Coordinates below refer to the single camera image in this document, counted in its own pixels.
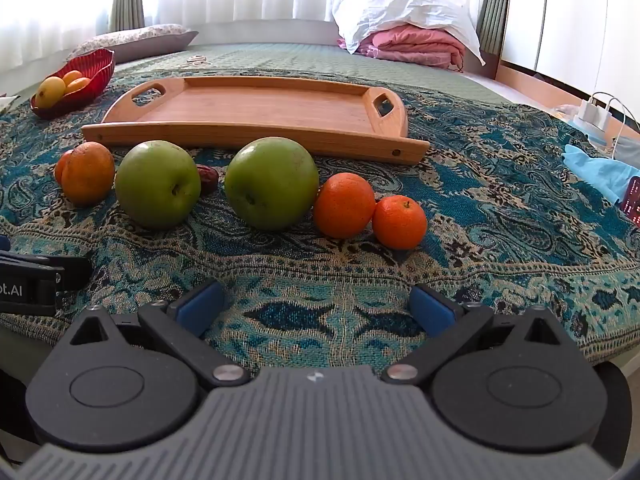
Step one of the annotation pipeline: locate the red patterned packet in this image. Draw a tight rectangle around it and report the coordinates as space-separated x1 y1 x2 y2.
619 176 640 228

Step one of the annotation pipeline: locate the teal paisley patterned blanket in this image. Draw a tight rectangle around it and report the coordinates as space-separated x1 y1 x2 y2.
0 67 640 366

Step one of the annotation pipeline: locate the green quilted bedspread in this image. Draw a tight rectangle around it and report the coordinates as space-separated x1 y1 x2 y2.
0 42 506 106

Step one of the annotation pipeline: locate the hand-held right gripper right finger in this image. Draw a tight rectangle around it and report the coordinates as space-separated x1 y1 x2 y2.
382 283 582 387

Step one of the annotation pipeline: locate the light blue cloth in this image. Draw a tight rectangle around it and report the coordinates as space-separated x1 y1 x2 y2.
562 144 640 206

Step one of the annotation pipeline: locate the orange mandarin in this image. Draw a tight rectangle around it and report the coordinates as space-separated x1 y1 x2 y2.
313 172 377 239
54 150 75 186

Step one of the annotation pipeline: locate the white wardrobe with wooden base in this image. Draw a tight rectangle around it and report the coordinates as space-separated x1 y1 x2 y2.
495 0 640 111

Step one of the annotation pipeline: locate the red ribbed glass bowl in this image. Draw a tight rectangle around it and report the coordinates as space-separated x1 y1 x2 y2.
29 48 117 121

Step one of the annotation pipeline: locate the yellow mango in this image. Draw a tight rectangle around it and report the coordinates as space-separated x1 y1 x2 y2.
34 76 67 110

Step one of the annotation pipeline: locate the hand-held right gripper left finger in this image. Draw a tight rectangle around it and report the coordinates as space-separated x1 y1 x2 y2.
59 280 251 389

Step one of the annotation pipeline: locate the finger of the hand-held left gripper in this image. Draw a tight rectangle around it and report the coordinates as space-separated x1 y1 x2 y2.
0 253 94 292

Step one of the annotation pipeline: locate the green apple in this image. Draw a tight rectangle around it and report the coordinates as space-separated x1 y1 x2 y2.
115 141 202 231
224 137 320 232

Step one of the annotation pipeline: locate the wooden tray with handles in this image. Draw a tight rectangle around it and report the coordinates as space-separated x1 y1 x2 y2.
81 76 431 165

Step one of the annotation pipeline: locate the folded pink blanket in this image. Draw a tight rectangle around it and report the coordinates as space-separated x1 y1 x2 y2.
337 29 466 72

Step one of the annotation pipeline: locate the red dried date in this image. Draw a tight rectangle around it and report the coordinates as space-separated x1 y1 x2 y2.
195 164 221 195

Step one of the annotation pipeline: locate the floral pillow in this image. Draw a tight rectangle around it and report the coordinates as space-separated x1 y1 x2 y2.
67 24 200 65

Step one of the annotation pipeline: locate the white and pink bedding pile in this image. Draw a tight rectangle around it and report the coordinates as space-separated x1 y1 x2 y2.
331 0 487 66

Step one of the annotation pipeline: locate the small mandarin with green stem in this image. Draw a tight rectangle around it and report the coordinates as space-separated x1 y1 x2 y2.
372 196 428 251

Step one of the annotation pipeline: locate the large mottled orange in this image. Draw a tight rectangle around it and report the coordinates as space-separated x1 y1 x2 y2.
61 141 117 207

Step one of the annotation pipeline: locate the white charger plug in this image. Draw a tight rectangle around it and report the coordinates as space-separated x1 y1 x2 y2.
579 97 613 131

